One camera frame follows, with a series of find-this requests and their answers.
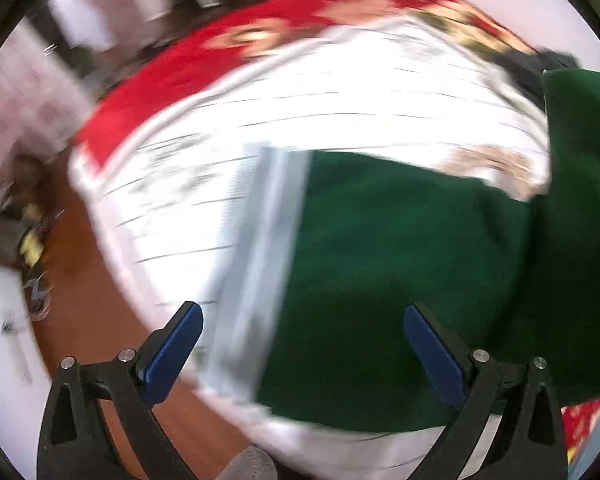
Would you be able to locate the green varsity jacket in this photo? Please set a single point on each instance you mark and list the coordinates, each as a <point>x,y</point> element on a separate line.
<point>395,270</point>

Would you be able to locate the black hooded garment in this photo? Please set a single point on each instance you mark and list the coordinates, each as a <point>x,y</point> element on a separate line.
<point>530,72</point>

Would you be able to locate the white diamond-pattern cloth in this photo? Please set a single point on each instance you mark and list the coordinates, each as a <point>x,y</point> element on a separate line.
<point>190,185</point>

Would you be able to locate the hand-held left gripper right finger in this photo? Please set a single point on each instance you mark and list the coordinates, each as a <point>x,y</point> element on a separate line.
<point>435,355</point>

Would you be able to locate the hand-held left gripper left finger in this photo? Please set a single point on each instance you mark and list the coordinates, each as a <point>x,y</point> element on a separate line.
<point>172,355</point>

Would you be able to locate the red floral blanket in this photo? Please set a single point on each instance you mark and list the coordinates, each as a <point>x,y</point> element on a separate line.
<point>180,70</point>

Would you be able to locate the grey fuzzy sleeve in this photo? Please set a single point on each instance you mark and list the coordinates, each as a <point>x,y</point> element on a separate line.
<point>247,465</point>

